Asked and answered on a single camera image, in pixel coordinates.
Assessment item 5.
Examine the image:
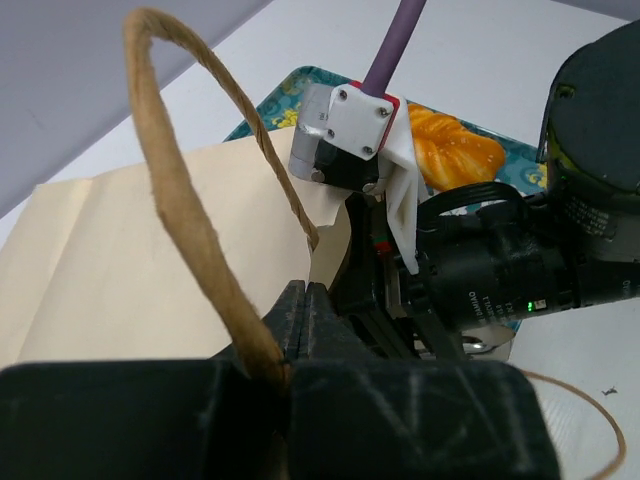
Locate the teal floral tray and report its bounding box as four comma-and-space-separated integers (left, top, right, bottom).
256, 66, 547, 196

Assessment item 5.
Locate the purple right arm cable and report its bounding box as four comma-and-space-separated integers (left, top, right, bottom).
362, 0, 429, 96

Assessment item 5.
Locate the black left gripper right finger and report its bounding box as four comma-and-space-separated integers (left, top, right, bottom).
287, 282, 560, 479

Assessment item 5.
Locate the beige paper bag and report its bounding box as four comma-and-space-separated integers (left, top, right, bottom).
0, 7, 627, 480

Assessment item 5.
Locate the orange twisted fake bread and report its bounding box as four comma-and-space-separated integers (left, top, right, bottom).
408, 103, 506, 192

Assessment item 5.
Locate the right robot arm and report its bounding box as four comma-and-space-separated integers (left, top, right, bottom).
331, 22, 639, 359

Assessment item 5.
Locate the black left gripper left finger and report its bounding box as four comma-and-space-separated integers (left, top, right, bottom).
0, 279, 307, 480

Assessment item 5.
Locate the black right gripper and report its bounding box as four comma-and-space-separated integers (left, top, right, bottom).
332, 182, 575, 359

